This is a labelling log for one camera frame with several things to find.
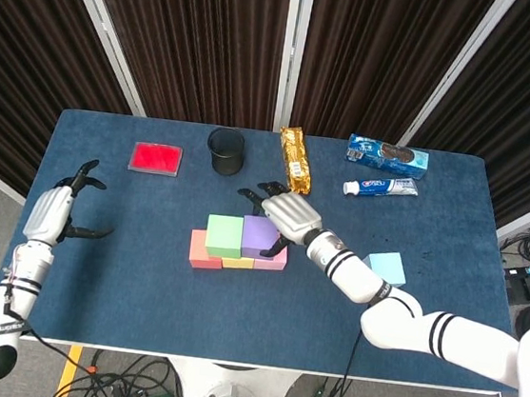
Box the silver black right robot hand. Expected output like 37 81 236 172
230 175 327 265

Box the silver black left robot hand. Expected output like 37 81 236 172
21 151 124 253

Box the purple foam cube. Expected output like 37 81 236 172
238 214 287 263

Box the pink foam cube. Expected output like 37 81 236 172
252 248 288 273

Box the green foam cube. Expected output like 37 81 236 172
203 212 247 260

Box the yellow foam cube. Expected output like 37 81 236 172
221 253 256 272

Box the red foam cube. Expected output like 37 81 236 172
187 228 227 272

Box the gold foil snack packet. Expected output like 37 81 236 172
272 125 320 198

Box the black mesh pen holder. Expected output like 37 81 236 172
203 125 248 179

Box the white blue toothpaste tube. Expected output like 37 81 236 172
342 170 421 204

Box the blue cookie box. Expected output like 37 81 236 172
343 131 432 183

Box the blue table cloth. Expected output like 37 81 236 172
0 99 530 396

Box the light blue foam cube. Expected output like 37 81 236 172
360 248 409 290

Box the red ink pad case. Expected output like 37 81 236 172
127 140 185 179

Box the yellow floor tape strip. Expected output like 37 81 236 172
55 344 86 397

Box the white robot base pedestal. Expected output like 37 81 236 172
165 355 299 397

